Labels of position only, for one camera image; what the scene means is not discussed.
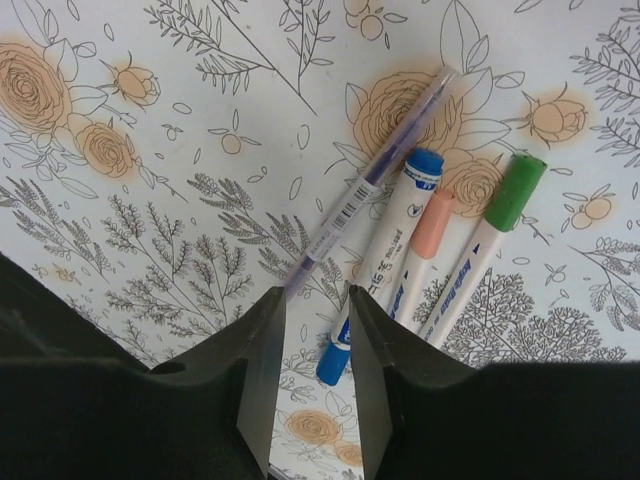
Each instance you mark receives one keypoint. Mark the grey thin pen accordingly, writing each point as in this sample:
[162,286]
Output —
[405,136]

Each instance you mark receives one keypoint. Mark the floral table mat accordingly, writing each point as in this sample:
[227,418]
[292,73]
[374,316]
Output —
[165,163]

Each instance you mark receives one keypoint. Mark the orange cap marker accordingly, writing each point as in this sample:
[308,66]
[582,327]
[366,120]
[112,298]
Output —
[423,247]

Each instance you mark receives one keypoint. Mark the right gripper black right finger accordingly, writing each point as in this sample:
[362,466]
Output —
[425,415]

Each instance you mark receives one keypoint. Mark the green cap marker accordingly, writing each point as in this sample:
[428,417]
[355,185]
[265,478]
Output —
[509,200]

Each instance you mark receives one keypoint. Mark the blue cap marker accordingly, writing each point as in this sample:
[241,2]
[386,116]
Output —
[382,260]

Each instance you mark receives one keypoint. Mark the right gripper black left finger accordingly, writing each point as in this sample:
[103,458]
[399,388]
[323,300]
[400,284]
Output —
[77,405]

